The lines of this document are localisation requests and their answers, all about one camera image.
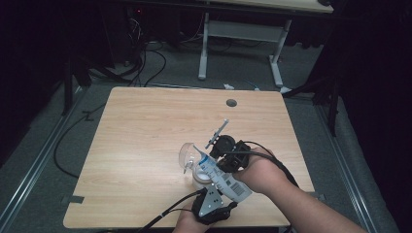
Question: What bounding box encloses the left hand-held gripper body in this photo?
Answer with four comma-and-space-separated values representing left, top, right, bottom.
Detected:
190, 184, 239, 226

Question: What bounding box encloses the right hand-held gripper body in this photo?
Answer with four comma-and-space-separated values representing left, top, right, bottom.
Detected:
205, 118, 253, 174

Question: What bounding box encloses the white and blue packet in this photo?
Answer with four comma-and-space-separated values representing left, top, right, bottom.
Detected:
192, 145, 254, 204

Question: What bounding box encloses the clear glass jar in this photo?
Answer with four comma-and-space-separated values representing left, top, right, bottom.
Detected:
178, 142, 216, 192

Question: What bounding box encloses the person's left hand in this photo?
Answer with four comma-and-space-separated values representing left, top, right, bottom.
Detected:
172, 202, 212, 233

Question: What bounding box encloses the person's right hand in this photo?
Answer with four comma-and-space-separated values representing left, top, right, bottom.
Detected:
232, 147, 293, 196

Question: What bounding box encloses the grey tape piece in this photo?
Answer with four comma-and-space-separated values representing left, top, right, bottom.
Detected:
307, 191, 326, 202
61, 194, 86, 206

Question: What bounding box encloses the black tripod stand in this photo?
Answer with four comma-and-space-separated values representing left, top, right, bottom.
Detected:
283, 74, 343, 137

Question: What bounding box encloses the dark metal stand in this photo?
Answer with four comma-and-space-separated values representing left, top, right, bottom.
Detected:
60, 54, 93, 117

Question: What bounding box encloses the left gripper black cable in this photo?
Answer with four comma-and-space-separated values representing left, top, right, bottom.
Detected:
137, 188, 203, 233

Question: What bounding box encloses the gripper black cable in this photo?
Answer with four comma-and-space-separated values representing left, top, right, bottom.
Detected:
241, 140, 300, 188
137, 188, 203, 233

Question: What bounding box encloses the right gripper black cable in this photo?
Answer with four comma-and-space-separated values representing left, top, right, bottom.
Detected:
241, 140, 300, 188

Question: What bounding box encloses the metal floor rail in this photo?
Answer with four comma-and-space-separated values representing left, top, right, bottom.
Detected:
0, 85, 86, 224
315, 103, 377, 233

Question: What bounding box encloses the desk with white frame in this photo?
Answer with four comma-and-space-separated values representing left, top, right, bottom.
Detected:
197, 0, 335, 89

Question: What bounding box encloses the bundle of black cables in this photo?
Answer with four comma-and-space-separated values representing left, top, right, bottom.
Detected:
124, 13, 168, 88

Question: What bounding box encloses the long black floor cable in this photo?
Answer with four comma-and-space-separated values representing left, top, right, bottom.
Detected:
52, 101, 110, 180

